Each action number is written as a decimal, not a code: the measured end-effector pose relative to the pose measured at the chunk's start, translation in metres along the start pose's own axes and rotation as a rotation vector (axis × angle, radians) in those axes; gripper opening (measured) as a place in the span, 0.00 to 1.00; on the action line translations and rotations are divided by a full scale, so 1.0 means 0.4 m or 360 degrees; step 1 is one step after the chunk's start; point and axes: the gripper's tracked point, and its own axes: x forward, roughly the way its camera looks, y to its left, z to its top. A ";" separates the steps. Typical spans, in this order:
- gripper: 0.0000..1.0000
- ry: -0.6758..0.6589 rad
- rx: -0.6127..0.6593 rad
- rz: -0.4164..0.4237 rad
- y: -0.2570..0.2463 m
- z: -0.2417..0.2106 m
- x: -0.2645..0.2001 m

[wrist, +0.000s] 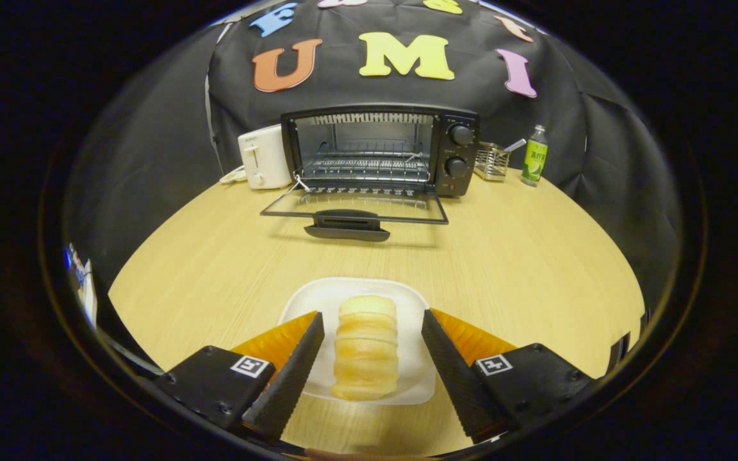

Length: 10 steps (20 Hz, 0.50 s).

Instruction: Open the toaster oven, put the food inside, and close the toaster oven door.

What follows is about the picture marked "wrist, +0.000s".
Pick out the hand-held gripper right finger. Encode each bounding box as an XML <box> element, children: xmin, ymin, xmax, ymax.
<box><xmin>421</xmin><ymin>309</ymin><xmax>597</xmax><ymax>444</ymax></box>

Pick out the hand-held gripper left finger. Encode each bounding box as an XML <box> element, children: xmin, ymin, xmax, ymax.
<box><xmin>154</xmin><ymin>311</ymin><xmax>325</xmax><ymax>442</ymax></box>

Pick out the yellow ridged bread roll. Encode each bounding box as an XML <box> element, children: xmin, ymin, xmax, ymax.
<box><xmin>331</xmin><ymin>295</ymin><xmax>400</xmax><ymax>402</ymax></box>

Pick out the black toaster oven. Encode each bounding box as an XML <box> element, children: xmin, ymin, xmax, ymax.
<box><xmin>260</xmin><ymin>104</ymin><xmax>480</xmax><ymax>242</ymax></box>

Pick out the white pop-up toaster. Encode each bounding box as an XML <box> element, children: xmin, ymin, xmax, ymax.
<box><xmin>238</xmin><ymin>124</ymin><xmax>293</xmax><ymax>190</ymax></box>

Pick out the white plate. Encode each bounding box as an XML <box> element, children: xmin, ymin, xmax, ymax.
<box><xmin>277</xmin><ymin>277</ymin><xmax>437</xmax><ymax>406</ymax></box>

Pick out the green drink bottle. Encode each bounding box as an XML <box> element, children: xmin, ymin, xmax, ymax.
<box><xmin>521</xmin><ymin>125</ymin><xmax>548</xmax><ymax>187</ymax></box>

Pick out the metal wire basket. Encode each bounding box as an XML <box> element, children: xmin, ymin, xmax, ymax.
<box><xmin>474</xmin><ymin>141</ymin><xmax>512</xmax><ymax>182</ymax></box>

